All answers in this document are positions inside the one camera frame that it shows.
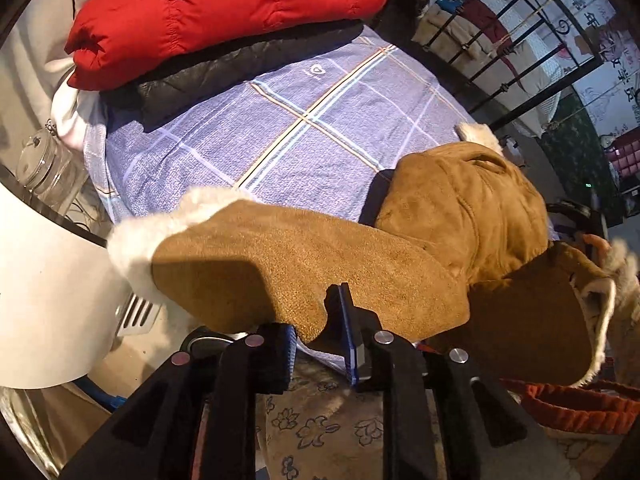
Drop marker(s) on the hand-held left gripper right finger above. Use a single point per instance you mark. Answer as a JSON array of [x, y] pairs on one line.
[[348, 332]]

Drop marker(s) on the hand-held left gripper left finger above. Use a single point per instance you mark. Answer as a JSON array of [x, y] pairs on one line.
[[288, 356]]

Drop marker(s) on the brown suede fur-lined coat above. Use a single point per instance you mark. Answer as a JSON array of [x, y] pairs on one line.
[[280, 265]]

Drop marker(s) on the person's right hand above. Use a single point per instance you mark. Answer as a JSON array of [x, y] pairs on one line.
[[596, 247]]

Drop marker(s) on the dark green patterned cloth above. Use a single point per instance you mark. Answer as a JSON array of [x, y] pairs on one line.
[[580, 160]]

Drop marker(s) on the beige floral mattress cover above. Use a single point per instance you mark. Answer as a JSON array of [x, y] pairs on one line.
[[310, 425]]

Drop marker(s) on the red knit sweater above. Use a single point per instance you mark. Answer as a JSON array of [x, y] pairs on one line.
[[575, 405]]

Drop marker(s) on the blue plaid bedsheet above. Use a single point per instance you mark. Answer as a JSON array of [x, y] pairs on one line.
[[300, 120]]

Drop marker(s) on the beige folded cloth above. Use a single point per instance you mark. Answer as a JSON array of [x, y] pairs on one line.
[[450, 32]]

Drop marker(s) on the white appliance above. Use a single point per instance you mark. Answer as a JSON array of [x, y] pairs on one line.
[[45, 285]]

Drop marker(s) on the black quilted jacket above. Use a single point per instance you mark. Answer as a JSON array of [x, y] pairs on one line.
[[210, 72]]

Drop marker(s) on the glass jar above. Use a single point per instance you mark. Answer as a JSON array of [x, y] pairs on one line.
[[50, 170]]

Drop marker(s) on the red down jacket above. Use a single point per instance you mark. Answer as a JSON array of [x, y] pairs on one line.
[[200, 15]]

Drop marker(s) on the white cloth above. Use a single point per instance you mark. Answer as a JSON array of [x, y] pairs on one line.
[[40, 55]]

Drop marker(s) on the black metal bed frame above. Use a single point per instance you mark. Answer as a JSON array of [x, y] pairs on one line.
[[537, 86]]

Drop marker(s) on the wall poster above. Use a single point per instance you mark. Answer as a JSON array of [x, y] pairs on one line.
[[600, 20]]

